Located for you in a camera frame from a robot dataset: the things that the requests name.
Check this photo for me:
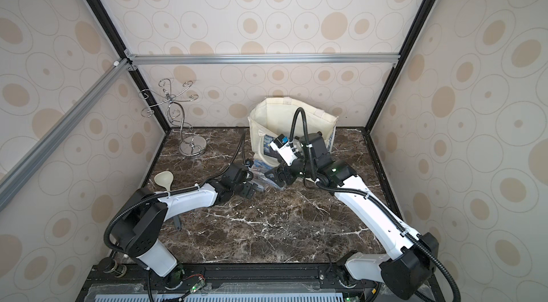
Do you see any clear case light-blue compass long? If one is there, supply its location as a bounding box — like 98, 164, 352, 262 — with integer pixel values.
264, 179, 285, 191

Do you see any chrome wire jewelry stand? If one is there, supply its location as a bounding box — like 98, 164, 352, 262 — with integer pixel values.
140, 78, 208, 157

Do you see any horizontal aluminium rail back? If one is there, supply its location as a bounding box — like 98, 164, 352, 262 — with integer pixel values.
128, 52, 400, 65

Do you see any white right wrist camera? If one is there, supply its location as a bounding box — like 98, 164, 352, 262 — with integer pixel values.
269, 134, 303, 166

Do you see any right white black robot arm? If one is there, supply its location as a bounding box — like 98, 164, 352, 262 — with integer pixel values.
265, 107, 462, 301

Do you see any aluminium rail left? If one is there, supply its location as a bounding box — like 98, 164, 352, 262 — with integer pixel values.
1, 58, 130, 209

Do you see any cream spoon grey handle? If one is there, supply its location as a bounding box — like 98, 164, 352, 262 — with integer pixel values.
154, 171, 174, 192

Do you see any cream canvas starry-night tote bag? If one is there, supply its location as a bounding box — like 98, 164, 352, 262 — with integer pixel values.
248, 97, 338, 167

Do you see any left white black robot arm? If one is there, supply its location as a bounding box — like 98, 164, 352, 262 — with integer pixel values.
104, 134, 255, 278

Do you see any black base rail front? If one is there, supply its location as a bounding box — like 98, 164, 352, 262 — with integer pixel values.
76, 263, 365, 301

